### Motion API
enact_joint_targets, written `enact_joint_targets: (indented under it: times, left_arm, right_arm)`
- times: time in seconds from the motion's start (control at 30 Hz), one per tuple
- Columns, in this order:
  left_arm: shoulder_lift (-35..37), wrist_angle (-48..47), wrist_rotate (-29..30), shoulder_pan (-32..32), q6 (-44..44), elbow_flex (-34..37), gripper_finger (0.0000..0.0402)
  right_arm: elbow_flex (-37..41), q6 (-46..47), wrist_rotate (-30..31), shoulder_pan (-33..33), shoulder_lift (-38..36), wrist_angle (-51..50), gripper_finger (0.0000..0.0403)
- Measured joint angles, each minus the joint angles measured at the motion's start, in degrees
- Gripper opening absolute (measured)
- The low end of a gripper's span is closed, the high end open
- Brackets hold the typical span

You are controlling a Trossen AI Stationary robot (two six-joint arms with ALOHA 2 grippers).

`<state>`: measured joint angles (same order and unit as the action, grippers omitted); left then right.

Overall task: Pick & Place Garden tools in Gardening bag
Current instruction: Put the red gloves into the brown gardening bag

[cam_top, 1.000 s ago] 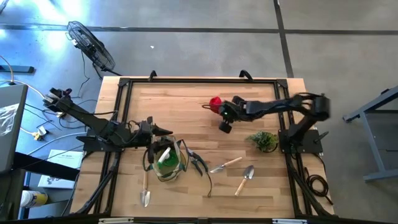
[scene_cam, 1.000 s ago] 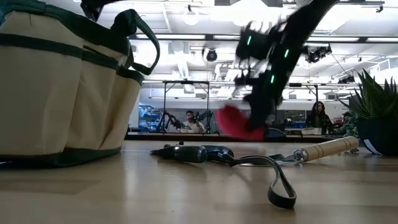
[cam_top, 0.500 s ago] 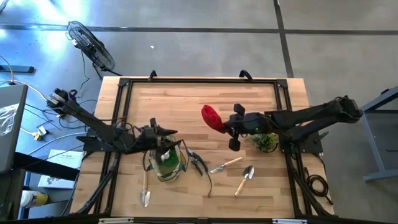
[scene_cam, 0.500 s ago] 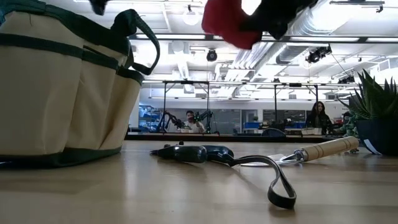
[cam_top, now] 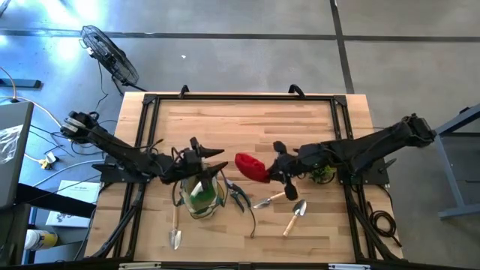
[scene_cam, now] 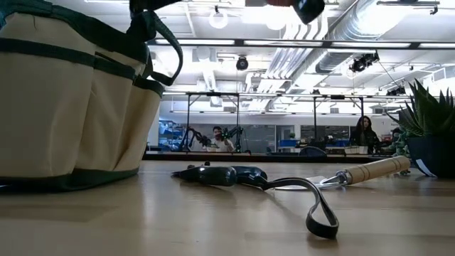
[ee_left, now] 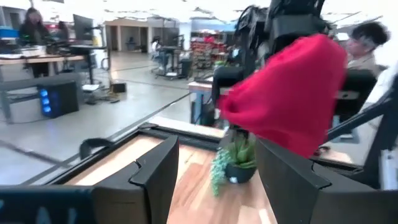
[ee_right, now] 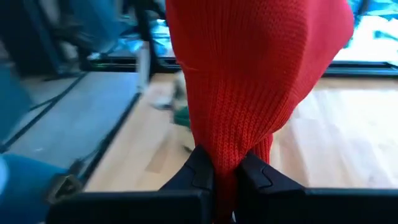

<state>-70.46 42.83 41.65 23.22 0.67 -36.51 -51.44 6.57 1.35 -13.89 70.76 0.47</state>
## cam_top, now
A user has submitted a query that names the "potted succulent plant dark pot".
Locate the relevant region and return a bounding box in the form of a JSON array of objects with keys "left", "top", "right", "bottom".
[{"left": 310, "top": 163, "right": 338, "bottom": 185}]

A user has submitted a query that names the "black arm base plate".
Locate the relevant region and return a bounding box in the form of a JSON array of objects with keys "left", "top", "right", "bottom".
[
  {"left": 91, "top": 154, "right": 153, "bottom": 185},
  {"left": 337, "top": 157, "right": 392, "bottom": 186}
]

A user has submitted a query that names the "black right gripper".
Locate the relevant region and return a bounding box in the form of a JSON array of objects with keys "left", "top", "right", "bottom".
[{"left": 268, "top": 140, "right": 317, "bottom": 201}]

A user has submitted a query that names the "white printed booklet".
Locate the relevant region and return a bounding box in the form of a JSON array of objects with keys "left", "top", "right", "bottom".
[{"left": 44, "top": 179, "right": 102, "bottom": 229}]

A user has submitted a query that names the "grey cable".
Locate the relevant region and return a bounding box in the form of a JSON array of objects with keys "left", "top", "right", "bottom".
[{"left": 32, "top": 159, "right": 106, "bottom": 188}]

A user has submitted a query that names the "grey cabinet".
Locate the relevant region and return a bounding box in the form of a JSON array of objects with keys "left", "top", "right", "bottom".
[{"left": 0, "top": 100, "right": 35, "bottom": 211}]

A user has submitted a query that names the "black side table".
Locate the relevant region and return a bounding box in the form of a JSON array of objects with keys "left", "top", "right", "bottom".
[{"left": 0, "top": 182, "right": 102, "bottom": 266}]

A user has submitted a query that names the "coiled black cable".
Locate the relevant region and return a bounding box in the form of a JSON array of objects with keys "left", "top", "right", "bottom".
[{"left": 367, "top": 200, "right": 403, "bottom": 248}]

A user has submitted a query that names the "blue grey metal stand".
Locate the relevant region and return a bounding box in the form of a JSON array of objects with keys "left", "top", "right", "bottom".
[{"left": 434, "top": 103, "right": 480, "bottom": 221}]

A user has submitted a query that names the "white yellow bottle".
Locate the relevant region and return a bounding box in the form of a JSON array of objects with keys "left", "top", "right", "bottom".
[{"left": 23, "top": 229, "right": 60, "bottom": 251}]

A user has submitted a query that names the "white label strip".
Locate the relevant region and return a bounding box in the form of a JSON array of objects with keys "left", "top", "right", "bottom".
[
  {"left": 328, "top": 263, "right": 371, "bottom": 270},
  {"left": 118, "top": 262, "right": 163, "bottom": 270}
]

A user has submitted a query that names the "black aluminium table frame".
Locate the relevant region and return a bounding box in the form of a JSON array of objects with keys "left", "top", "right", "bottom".
[{"left": 84, "top": 92, "right": 405, "bottom": 264}]

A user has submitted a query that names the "white cable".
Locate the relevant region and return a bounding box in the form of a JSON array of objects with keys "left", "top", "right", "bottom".
[{"left": 0, "top": 95, "right": 63, "bottom": 128}]

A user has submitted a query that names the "green pruning shears black strap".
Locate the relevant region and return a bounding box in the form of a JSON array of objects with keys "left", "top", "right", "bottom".
[{"left": 223, "top": 176, "right": 258, "bottom": 239}]

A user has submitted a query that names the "clear plastic bag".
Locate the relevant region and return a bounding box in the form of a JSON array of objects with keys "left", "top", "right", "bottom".
[{"left": 0, "top": 124, "right": 24, "bottom": 165}]

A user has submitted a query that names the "red gardening glove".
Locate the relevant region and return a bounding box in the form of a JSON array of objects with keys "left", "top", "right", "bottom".
[{"left": 234, "top": 151, "right": 272, "bottom": 184}]

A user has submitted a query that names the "beige canvas gardening bag green trim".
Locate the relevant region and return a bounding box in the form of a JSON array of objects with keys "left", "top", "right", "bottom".
[{"left": 171, "top": 172, "right": 230, "bottom": 221}]

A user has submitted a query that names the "black floor fan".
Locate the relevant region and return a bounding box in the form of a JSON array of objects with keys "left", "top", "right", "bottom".
[{"left": 79, "top": 25, "right": 148, "bottom": 93}]

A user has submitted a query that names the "yellow white power plug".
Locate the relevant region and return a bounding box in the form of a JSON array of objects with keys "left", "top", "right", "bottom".
[{"left": 24, "top": 151, "right": 58, "bottom": 170}]

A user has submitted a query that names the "black fan power cord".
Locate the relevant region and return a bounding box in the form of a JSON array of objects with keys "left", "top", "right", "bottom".
[{"left": 93, "top": 61, "right": 110, "bottom": 112}]

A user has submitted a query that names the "steel trowel with wooden handle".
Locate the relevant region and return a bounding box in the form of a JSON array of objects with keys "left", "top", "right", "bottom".
[
  {"left": 282, "top": 199, "right": 308, "bottom": 238},
  {"left": 253, "top": 190, "right": 287, "bottom": 210},
  {"left": 168, "top": 205, "right": 183, "bottom": 251}
]

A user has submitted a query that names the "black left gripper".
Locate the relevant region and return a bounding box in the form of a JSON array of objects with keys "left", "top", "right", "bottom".
[{"left": 160, "top": 136, "right": 230, "bottom": 185}]

